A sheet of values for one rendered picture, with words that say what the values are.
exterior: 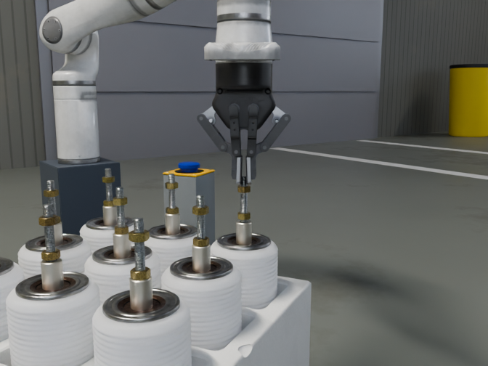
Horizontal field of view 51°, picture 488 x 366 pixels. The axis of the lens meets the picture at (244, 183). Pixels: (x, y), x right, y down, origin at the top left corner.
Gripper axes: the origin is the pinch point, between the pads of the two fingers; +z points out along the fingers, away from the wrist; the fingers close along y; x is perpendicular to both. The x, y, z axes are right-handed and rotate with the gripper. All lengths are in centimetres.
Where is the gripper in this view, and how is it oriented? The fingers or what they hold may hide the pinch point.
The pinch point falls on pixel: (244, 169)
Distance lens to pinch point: 69.6
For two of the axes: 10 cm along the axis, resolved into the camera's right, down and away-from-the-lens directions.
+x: -0.4, 1.8, -9.8
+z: 0.0, 9.8, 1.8
